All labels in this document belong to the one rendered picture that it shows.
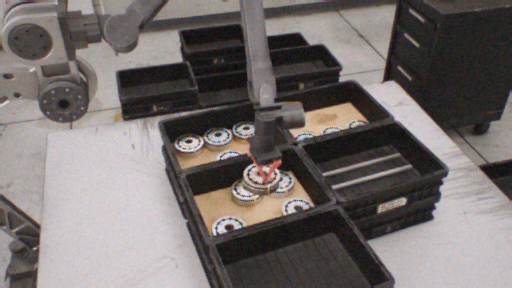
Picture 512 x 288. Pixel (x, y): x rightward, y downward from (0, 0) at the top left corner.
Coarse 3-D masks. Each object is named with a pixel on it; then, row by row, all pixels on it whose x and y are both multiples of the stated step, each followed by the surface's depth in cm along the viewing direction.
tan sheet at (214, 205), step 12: (216, 192) 167; (228, 192) 167; (300, 192) 167; (204, 204) 163; (216, 204) 163; (228, 204) 163; (264, 204) 163; (276, 204) 163; (204, 216) 159; (216, 216) 159; (240, 216) 159; (252, 216) 159; (264, 216) 159; (276, 216) 159
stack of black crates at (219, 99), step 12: (228, 72) 297; (240, 72) 298; (204, 84) 296; (216, 84) 299; (228, 84) 301; (240, 84) 303; (204, 96) 296; (216, 96) 296; (228, 96) 297; (240, 96) 297; (204, 108) 272
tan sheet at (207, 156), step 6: (174, 144) 188; (234, 144) 188; (240, 144) 188; (174, 150) 185; (204, 150) 185; (210, 150) 185; (240, 150) 185; (246, 150) 185; (198, 156) 182; (204, 156) 182; (210, 156) 182; (216, 156) 182; (180, 162) 179; (186, 162) 179; (192, 162) 179; (198, 162) 179; (204, 162) 179
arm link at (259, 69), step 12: (240, 0) 129; (252, 0) 128; (252, 12) 128; (252, 24) 128; (264, 24) 129; (252, 36) 128; (264, 36) 129; (252, 48) 128; (264, 48) 129; (252, 60) 128; (264, 60) 128; (252, 72) 128; (264, 72) 128; (252, 84) 128; (252, 96) 130
